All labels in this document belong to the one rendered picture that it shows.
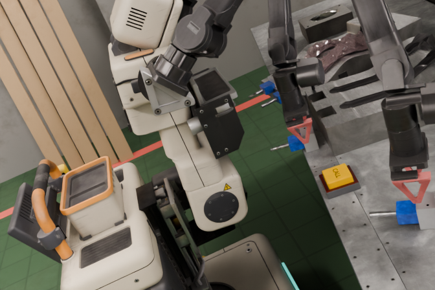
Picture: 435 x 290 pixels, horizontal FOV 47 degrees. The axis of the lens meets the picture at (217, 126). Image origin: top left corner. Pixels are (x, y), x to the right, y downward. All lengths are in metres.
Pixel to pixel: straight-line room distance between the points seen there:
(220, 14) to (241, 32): 3.10
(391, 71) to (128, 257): 0.78
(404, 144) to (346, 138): 0.40
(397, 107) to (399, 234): 0.29
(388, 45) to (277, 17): 0.47
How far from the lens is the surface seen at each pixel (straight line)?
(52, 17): 3.59
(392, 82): 0.93
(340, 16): 2.14
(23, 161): 4.40
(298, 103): 1.33
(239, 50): 4.21
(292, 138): 1.41
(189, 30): 1.09
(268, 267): 1.88
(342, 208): 1.18
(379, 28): 0.96
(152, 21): 1.24
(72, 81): 3.63
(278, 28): 1.33
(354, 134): 1.34
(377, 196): 1.19
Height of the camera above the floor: 1.54
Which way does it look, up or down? 26 degrees down
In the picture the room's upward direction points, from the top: 23 degrees counter-clockwise
